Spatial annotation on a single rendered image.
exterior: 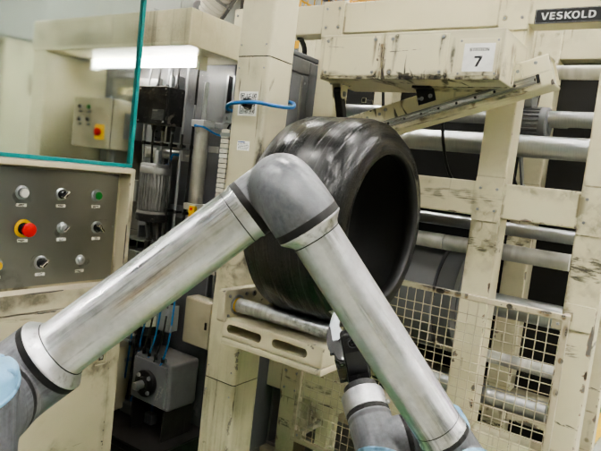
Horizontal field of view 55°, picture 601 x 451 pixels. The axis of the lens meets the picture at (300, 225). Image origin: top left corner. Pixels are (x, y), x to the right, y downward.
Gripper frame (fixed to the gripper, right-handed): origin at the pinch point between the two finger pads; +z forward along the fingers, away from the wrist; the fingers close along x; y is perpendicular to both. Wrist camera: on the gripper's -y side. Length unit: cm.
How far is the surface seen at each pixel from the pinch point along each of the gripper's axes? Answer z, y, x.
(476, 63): 59, -19, 57
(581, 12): 75, -19, 97
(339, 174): 28.6, -16.2, 8.6
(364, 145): 37.0, -16.9, 17.3
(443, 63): 66, -17, 49
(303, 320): 15.8, 21.3, -8.2
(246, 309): 27.9, 25.5, -23.7
